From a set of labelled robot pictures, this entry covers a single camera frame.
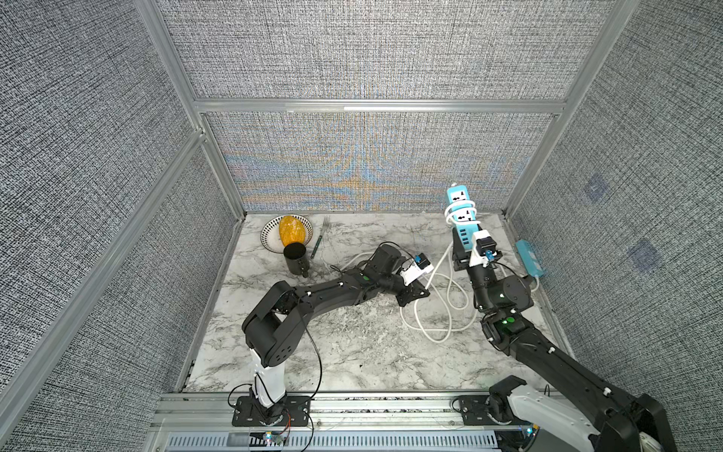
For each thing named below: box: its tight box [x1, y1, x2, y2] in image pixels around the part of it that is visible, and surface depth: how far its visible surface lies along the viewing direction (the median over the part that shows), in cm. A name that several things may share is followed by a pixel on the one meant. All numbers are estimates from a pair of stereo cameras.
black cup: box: [283, 242, 310, 278], surface depth 99 cm
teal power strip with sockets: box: [446, 184, 480, 253], surface depth 68 cm
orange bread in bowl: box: [278, 214, 306, 247], surface depth 108 cm
